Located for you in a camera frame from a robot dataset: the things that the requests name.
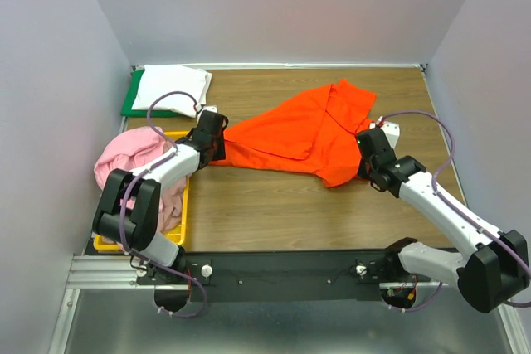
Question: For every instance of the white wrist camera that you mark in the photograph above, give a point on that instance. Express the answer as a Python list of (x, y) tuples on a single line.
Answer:
[(391, 130), (203, 107)]

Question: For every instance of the orange t-shirt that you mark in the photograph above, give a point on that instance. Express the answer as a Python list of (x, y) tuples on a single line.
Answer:
[(312, 133)]

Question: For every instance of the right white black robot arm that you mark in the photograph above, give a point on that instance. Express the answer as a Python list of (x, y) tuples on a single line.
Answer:
[(488, 266)]

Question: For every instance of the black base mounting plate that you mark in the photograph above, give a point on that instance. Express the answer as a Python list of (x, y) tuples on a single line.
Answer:
[(306, 275)]

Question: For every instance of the green folded t-shirt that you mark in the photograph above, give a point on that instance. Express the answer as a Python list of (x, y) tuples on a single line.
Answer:
[(127, 107)]

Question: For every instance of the white folded t-shirt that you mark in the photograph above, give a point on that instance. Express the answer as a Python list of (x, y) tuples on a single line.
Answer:
[(184, 89)]

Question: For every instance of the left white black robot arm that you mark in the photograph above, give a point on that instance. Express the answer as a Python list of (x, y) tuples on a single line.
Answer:
[(128, 208)]

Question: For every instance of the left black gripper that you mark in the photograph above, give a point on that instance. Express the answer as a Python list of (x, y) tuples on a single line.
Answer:
[(220, 152)]

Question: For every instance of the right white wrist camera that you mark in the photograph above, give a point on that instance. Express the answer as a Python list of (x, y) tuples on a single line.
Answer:
[(391, 130)]

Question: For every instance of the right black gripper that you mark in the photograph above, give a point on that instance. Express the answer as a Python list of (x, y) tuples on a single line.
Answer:
[(362, 169)]

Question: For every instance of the mauve crumpled t-shirt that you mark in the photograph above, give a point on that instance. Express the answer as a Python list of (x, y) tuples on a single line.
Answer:
[(171, 206)]

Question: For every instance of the pink crumpled t-shirt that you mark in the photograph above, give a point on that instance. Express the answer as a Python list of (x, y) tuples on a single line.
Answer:
[(127, 151)]

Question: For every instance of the aluminium frame rail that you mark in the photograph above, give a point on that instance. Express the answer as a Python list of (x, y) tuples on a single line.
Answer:
[(105, 310)]

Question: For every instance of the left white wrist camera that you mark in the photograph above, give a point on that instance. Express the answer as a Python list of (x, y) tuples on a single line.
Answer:
[(203, 107)]

